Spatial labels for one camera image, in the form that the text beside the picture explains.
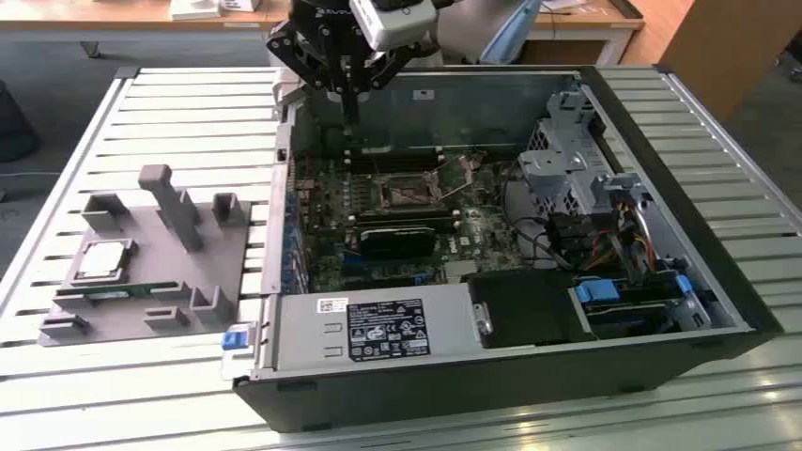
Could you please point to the white box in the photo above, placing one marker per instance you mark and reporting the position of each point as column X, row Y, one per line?
column 193, row 11

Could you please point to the black graphics card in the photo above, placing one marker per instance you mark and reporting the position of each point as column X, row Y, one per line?
column 395, row 242

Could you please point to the black RAM slot bank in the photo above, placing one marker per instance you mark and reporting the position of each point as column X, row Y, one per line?
column 407, row 220
column 400, row 160

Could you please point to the silver chipset heatsink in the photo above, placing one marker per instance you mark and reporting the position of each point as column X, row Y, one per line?
column 460, row 271

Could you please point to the wooden cabinet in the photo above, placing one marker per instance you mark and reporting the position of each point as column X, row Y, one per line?
column 720, row 47

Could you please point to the blue case latch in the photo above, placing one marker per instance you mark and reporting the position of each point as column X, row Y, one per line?
column 234, row 340

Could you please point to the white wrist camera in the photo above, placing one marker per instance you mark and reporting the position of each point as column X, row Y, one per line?
column 395, row 26

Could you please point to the black plastic shroud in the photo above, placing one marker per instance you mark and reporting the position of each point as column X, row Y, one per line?
column 525, row 305

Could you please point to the blue disk carrier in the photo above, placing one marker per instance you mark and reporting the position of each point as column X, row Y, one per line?
column 595, row 292

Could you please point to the green RAM stick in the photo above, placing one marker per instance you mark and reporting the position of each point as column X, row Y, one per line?
column 153, row 285

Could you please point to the wooden desk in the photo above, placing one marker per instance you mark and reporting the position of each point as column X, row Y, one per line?
column 144, row 14

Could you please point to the silver shroud latch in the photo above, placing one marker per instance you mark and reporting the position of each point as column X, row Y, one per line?
column 481, row 319

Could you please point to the white barcode sticker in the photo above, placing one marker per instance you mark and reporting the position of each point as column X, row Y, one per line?
column 329, row 305

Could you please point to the silver power supply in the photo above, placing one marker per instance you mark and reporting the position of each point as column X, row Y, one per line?
column 307, row 338

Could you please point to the green motherboard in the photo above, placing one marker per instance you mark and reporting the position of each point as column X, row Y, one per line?
column 488, row 235

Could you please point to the CPU socket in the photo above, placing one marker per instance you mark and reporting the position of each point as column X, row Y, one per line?
column 407, row 192

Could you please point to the small blue clip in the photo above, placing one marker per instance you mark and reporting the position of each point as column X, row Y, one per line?
column 683, row 286

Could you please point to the grey parts rack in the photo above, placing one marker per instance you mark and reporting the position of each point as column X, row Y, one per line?
column 162, row 282

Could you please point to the metal drive cage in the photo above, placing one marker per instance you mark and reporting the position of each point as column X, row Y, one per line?
column 563, row 164

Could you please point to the black rating label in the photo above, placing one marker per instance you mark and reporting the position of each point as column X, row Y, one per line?
column 388, row 331

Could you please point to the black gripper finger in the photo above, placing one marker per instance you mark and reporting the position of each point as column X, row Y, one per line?
column 388, row 61
column 300, row 61

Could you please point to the black PC case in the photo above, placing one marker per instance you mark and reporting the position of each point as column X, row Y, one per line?
column 500, row 399

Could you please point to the silver CPU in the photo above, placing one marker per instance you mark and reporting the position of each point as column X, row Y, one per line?
column 102, row 258

